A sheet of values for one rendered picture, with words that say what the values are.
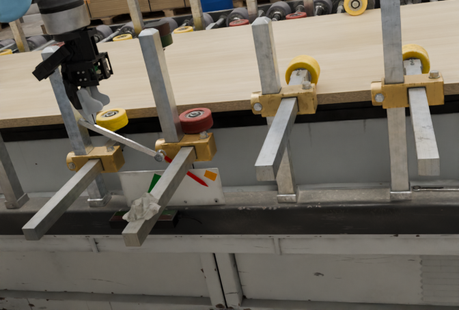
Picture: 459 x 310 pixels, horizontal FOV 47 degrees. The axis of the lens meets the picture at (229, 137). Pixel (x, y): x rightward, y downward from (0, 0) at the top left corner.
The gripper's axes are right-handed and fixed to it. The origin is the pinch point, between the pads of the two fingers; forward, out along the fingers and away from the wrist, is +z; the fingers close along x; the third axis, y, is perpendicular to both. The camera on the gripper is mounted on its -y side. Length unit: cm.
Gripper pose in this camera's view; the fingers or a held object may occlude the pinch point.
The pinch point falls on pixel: (89, 119)
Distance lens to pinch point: 122.5
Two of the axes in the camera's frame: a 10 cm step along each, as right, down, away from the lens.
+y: 9.5, -0.6, -3.0
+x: 2.4, -4.4, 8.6
